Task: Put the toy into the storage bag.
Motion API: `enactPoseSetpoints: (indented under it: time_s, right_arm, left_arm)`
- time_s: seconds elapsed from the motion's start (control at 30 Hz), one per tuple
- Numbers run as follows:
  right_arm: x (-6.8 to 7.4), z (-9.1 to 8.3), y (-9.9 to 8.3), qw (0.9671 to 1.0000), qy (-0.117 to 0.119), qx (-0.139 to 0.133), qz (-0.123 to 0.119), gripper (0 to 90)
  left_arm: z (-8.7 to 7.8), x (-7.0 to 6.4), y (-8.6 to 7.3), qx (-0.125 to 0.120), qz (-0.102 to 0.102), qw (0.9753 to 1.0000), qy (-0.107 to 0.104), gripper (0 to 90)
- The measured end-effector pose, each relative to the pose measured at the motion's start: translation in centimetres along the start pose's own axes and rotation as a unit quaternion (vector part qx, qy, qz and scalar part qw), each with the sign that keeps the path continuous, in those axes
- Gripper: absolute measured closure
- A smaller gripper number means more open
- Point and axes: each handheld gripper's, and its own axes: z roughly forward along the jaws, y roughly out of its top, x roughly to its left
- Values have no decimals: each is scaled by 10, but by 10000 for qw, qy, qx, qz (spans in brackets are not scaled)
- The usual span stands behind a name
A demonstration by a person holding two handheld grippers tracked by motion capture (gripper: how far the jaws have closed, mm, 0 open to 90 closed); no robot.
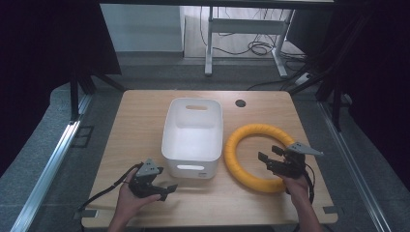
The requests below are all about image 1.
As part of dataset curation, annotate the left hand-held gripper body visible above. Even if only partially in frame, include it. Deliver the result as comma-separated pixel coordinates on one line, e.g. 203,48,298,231
128,158,165,198

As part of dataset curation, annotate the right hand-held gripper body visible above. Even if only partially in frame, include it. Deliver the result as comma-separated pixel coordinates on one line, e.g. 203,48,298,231
266,141,325,180

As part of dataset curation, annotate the yellow foam ring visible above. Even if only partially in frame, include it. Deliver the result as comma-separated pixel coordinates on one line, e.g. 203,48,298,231
223,123,296,194

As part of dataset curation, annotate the white plastic storage bin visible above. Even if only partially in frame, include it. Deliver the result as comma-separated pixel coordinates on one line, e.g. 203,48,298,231
161,98,224,180

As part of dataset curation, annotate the person's left hand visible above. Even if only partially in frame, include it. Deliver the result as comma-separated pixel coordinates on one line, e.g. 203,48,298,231
115,168,162,221

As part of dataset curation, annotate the person's right hand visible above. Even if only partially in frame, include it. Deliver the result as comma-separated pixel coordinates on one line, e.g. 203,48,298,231
278,173,312,208

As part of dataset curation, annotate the black metal stand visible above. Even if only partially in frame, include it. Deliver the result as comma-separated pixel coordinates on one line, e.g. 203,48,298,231
287,63,344,132
69,69,128,123

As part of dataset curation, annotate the white power strip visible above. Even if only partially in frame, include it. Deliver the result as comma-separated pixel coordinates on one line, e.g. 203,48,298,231
294,72,314,87

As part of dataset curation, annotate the dark floor hatch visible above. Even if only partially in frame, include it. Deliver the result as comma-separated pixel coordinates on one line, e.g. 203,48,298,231
70,125,95,149

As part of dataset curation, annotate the black curtain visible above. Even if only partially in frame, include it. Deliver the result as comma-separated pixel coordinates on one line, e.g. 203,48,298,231
0,0,123,177
285,0,410,191

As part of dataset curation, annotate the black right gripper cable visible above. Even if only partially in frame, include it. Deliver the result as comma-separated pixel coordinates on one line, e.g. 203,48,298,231
302,161,317,205

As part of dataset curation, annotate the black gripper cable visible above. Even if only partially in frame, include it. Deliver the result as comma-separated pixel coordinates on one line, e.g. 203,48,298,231
76,161,145,214
302,161,317,205

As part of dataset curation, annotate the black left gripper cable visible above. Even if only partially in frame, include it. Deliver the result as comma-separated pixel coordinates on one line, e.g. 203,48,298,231
76,161,145,214

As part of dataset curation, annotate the aluminium floor rail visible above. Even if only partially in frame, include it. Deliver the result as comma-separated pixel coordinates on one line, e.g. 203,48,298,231
9,120,82,232
316,101,393,232

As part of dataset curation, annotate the black floor cables bundle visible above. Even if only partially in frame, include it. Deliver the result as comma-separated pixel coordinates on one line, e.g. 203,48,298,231
198,6,308,63

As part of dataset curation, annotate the white metal desk frame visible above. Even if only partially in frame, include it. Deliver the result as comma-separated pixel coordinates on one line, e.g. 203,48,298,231
204,6,296,79

